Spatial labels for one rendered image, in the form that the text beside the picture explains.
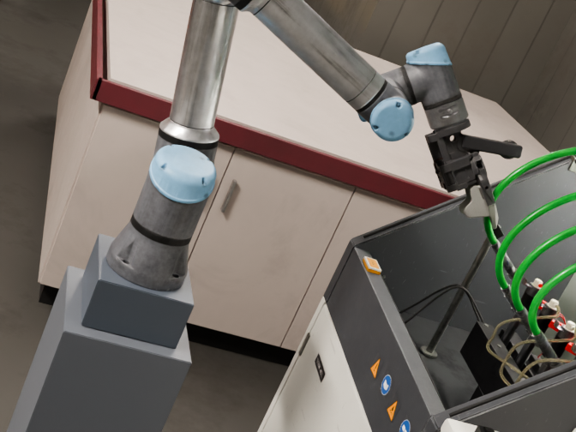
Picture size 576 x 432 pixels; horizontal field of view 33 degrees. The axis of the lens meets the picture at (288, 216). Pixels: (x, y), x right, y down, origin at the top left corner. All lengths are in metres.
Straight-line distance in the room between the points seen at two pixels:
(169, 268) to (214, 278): 1.54
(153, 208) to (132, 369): 0.30
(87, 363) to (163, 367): 0.14
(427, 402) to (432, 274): 0.62
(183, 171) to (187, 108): 0.16
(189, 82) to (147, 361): 0.51
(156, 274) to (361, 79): 0.50
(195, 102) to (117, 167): 1.32
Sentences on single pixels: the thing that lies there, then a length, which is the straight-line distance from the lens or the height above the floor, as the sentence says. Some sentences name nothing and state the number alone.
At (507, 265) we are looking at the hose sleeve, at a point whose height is 1.14.
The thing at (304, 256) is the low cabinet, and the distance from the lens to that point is 3.32.
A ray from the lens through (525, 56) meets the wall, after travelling 5.72.
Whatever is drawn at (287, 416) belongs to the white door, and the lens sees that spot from 2.32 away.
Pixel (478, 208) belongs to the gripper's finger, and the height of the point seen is 1.23.
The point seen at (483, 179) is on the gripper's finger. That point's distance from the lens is 1.84.
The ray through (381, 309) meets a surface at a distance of 1.98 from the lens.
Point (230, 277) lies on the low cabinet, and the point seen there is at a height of 0.31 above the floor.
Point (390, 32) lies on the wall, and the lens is 5.41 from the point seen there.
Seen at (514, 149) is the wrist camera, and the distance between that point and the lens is 1.87.
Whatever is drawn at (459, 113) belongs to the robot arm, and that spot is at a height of 1.37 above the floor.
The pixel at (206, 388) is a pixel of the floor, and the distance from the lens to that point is 3.28.
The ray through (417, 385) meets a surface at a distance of 1.77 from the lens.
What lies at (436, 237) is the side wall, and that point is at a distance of 2.25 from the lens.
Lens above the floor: 1.72
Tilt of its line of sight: 20 degrees down
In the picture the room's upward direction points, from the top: 24 degrees clockwise
